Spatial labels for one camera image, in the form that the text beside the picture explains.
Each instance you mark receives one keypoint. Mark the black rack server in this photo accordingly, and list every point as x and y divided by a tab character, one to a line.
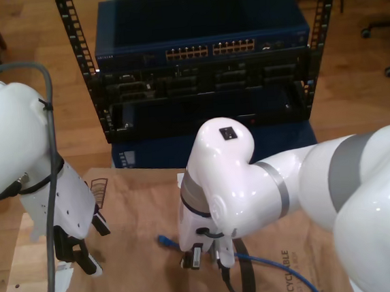
206	80

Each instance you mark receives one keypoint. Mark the black office chair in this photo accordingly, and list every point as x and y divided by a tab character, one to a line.
386	23

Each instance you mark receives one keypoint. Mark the white tape with label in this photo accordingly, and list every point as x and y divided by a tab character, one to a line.
63	284

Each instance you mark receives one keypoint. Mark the brown packing paper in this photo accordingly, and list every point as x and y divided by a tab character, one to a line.
141	277

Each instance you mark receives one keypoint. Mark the blue base box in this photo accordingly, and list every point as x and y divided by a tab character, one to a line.
154	153

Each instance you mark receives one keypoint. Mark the long white tape strip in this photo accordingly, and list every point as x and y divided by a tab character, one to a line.
179	181

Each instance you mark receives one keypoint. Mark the black rack frame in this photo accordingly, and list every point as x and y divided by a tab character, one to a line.
76	33

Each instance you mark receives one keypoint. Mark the blue network switch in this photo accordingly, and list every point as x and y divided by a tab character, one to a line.
204	15

